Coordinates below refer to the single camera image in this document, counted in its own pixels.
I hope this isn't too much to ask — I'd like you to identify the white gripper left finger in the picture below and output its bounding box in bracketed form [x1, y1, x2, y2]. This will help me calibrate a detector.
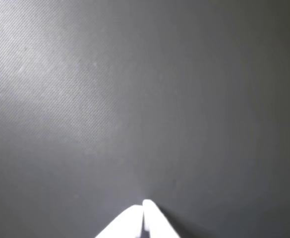
[95, 204, 145, 238]

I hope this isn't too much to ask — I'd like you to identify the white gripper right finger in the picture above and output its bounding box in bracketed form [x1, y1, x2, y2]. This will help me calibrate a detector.
[142, 199, 181, 238]

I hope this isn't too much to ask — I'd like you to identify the dark grey table mat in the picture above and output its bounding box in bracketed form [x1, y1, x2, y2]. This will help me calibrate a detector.
[0, 0, 290, 238]

